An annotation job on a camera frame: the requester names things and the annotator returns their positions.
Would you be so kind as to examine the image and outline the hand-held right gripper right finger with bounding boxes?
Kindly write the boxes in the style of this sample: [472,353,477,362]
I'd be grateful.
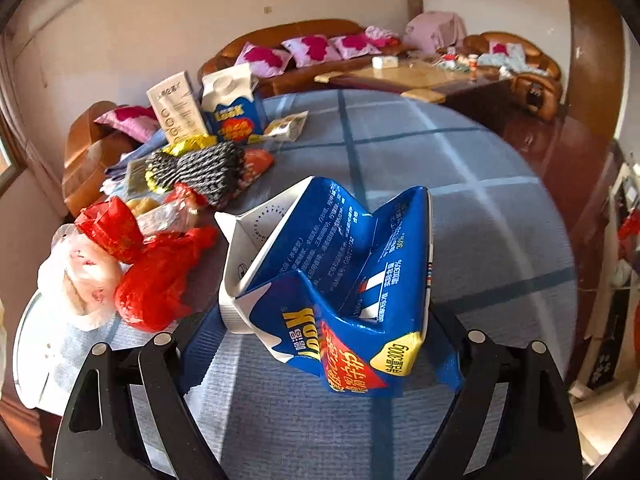
[410,302,585,480]

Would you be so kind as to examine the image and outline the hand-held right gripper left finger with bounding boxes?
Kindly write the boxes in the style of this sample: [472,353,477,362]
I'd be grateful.
[51,305,236,480]

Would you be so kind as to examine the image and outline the crushed blue drink carton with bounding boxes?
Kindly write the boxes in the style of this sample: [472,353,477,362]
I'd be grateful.
[214,176,435,398]

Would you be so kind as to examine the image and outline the yellow sponge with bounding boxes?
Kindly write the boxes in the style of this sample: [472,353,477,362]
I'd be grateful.
[125,197,161,217]

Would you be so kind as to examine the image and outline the red plastic bag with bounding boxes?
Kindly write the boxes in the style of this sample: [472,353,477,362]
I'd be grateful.
[114,227,218,333]

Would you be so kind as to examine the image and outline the clear plastic bag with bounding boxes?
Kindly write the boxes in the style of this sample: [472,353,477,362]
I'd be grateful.
[135,200,201,236]

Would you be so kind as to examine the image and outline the white plastic bag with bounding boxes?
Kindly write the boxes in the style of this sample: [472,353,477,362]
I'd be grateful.
[37,222,126,331]

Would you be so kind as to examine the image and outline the red printed wrapper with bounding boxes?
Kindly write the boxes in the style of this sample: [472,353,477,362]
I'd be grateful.
[75,196,146,265]

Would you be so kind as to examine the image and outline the small red wrapper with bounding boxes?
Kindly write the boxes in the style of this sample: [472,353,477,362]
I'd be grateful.
[165,182,208,211]

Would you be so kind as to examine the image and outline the clear packet with dark print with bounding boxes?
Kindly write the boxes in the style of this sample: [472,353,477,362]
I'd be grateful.
[125,157,153,198]

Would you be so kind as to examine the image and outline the red snack packet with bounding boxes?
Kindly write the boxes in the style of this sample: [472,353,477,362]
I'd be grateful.
[240,147,277,191]

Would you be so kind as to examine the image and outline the blue plaid tablecloth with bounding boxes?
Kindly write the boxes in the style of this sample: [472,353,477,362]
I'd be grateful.
[12,89,578,480]

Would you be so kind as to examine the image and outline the brown leather chaise sofa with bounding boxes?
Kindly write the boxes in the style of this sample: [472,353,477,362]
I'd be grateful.
[61,101,166,218]

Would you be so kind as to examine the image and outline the blue yellow snack bag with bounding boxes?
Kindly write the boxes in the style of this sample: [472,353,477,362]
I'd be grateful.
[200,66,268,146]

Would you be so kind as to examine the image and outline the small white snack packet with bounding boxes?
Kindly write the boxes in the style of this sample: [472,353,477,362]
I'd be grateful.
[262,110,309,142]

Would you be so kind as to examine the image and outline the tall white and blue carton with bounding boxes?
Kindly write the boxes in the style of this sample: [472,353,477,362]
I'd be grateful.
[146,71,208,146]

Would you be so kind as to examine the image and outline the long brown leather sofa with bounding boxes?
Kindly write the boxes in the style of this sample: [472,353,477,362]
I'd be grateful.
[197,19,416,98]

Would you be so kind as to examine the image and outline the wooden coffee table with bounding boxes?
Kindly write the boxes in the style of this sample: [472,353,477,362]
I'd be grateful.
[314,59,516,106]

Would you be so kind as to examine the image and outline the brown leather armchair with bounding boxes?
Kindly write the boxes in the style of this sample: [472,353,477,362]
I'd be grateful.
[462,31,563,122]

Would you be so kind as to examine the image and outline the light blue cloth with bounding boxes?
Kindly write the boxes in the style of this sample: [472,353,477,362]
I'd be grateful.
[477,52,543,77]

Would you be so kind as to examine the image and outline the pink draped cloth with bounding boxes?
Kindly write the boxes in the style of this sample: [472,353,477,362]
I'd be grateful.
[402,10,468,56]

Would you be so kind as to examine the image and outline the brown wooden door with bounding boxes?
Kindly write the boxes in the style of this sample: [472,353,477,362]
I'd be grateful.
[565,0,626,136]

